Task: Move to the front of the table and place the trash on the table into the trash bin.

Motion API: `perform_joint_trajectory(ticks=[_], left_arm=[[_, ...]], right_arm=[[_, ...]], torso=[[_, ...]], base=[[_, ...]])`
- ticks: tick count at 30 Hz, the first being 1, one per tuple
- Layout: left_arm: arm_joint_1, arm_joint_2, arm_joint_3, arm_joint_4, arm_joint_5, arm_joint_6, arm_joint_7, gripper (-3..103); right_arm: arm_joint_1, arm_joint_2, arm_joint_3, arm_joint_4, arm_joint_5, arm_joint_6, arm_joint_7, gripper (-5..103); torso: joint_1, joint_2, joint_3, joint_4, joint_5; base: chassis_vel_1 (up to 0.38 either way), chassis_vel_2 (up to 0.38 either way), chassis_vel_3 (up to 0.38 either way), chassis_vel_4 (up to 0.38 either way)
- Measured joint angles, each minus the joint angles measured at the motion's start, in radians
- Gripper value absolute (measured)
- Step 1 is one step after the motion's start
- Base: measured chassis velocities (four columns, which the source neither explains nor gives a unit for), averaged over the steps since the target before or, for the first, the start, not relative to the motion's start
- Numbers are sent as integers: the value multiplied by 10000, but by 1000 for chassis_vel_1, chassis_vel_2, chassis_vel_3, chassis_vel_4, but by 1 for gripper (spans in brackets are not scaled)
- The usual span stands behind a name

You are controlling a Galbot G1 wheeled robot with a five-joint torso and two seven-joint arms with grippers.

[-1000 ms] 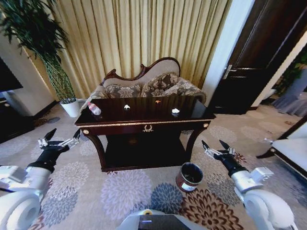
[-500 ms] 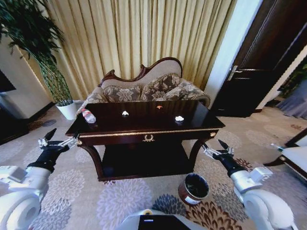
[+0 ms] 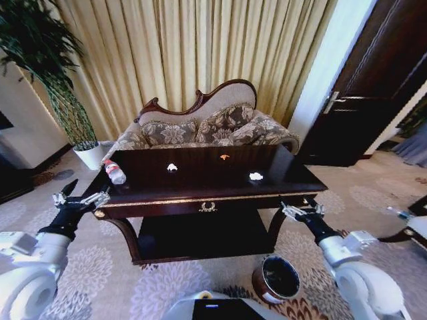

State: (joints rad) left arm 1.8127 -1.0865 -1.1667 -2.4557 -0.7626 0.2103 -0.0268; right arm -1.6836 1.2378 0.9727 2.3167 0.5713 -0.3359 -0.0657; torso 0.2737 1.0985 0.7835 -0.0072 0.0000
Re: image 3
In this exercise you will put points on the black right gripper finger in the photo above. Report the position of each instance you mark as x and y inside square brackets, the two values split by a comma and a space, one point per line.
[317, 207]
[289, 210]

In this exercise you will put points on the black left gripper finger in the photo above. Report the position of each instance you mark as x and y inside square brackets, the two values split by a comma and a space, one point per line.
[66, 192]
[93, 198]

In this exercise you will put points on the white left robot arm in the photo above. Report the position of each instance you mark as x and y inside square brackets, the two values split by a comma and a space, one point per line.
[23, 280]

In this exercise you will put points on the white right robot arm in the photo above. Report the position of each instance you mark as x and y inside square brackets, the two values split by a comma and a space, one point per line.
[363, 276]

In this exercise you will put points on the round brown trash bin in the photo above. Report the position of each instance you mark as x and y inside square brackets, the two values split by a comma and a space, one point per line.
[278, 278]

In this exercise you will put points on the clear plastic bottle red label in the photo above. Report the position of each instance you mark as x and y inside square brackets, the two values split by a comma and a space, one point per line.
[114, 171]

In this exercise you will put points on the white plant pot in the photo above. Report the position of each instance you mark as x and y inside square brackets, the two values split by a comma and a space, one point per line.
[89, 156]

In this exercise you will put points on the large crumpled white paper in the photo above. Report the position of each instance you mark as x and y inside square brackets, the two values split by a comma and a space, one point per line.
[256, 176]

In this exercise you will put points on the dark low cabinet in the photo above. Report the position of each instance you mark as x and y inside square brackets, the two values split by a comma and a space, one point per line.
[13, 181]

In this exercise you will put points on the clear bottle blue label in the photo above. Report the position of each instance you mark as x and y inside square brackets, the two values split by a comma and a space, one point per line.
[398, 212]

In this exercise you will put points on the orange paper scrap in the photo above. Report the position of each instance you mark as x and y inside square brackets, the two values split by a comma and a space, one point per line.
[224, 157]

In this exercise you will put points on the small crumpled white paper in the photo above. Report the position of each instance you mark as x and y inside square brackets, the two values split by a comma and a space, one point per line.
[172, 167]

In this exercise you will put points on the dark wooden side table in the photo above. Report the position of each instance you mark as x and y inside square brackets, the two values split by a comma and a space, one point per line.
[207, 180]

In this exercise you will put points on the dark wooden table with bottle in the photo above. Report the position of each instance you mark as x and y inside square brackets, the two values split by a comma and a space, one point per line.
[418, 208]

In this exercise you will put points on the small floral cushion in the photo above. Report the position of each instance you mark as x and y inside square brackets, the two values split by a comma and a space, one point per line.
[170, 133]

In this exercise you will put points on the large floral cushion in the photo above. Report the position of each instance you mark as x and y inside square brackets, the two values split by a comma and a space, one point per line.
[223, 125]

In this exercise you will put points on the dark wooden door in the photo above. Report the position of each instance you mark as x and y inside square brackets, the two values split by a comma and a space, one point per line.
[370, 86]

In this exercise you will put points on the tall green bamboo plant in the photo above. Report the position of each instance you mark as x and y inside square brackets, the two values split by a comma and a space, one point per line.
[36, 43]

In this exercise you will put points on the beige pleated curtain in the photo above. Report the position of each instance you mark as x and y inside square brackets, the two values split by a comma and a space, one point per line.
[187, 50]

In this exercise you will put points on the floral chaise sofa wooden frame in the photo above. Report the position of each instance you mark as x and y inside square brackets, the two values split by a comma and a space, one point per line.
[200, 106]

